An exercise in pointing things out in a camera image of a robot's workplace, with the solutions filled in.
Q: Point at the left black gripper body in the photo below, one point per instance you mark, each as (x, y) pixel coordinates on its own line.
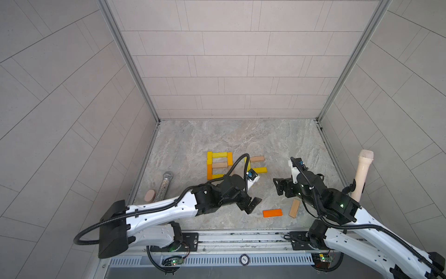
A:
(241, 200)

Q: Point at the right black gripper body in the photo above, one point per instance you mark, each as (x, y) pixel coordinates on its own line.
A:
(290, 190)

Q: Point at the yellow block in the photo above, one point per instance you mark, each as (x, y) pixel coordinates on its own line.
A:
(260, 170)
(209, 158)
(247, 164)
(217, 176)
(219, 154)

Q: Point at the amber orange block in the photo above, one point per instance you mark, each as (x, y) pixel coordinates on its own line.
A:
(229, 158)

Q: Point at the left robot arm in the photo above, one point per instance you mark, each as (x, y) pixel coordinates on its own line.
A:
(155, 224)

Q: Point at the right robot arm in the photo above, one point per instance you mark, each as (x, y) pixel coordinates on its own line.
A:
(343, 225)

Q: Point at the glitter silver microphone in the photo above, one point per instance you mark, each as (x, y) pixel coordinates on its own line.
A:
(167, 177)

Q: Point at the beige microphone on stand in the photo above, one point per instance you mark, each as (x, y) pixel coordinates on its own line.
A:
(365, 159)

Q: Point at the right circuit board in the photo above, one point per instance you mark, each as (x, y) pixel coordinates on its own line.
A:
(322, 260)

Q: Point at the circuit board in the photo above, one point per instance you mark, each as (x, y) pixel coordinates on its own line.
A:
(322, 260)
(173, 261)

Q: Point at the left circuit board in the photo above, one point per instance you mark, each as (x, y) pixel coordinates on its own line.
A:
(173, 261)

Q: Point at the pink round pad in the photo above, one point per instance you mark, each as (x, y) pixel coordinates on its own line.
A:
(150, 196)

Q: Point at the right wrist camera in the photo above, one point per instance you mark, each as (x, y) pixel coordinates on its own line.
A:
(297, 166)

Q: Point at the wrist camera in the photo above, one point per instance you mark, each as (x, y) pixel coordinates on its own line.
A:
(297, 166)
(251, 178)

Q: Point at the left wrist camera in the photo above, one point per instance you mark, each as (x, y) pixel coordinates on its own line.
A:
(251, 178)

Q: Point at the aluminium rail frame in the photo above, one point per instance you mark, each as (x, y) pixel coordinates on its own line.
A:
(240, 240)

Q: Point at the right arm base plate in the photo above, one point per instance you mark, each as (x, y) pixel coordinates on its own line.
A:
(304, 240)

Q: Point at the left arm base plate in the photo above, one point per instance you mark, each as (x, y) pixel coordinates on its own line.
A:
(189, 244)

